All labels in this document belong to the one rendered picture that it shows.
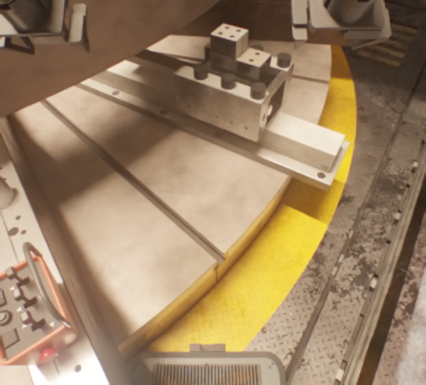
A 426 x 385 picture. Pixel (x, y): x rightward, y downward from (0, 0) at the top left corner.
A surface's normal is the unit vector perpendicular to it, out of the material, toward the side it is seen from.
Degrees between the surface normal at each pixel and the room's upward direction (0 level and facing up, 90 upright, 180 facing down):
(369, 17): 30
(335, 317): 0
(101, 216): 0
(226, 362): 0
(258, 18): 90
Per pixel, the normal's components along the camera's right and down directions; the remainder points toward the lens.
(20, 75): 0.65, 0.58
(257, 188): -0.02, -0.64
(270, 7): -0.15, 0.76
